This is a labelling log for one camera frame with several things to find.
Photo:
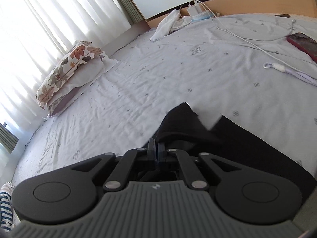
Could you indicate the black pants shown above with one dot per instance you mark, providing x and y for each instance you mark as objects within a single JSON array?
[{"x": 182, "y": 129}]

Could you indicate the red smartphone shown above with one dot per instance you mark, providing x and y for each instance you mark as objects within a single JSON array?
[{"x": 304, "y": 43}]

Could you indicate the white sheer curtain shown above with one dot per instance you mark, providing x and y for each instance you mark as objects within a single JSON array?
[{"x": 35, "y": 35}]

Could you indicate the white crumpled cloth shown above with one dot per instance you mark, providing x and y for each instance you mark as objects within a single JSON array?
[{"x": 171, "y": 23}]

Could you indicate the white and mauve pillow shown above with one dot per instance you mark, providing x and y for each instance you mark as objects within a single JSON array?
[{"x": 77, "y": 84}]

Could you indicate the white patterned bed sheet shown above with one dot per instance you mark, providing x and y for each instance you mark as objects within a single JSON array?
[{"x": 216, "y": 66}]

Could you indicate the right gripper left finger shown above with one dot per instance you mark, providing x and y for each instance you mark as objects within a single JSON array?
[{"x": 120, "y": 174}]

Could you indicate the green curtain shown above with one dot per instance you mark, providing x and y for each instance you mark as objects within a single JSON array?
[
  {"x": 131, "y": 11},
  {"x": 8, "y": 140}
]

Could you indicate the blue white striped garment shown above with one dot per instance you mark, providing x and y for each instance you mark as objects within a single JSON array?
[{"x": 6, "y": 206}]

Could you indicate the floral pillow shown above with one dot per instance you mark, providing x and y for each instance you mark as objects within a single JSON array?
[{"x": 78, "y": 56}]

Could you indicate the white charger plug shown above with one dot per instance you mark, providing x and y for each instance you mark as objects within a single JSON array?
[{"x": 195, "y": 10}]

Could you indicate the right green curtain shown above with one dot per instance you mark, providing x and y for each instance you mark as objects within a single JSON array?
[{"x": 131, "y": 11}]

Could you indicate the left green curtain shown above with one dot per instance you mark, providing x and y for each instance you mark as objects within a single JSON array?
[{"x": 8, "y": 140}]

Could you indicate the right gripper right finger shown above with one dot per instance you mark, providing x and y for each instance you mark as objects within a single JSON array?
[{"x": 183, "y": 165}]

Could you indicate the wooden bed headboard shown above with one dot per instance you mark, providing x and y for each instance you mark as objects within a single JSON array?
[{"x": 297, "y": 7}]

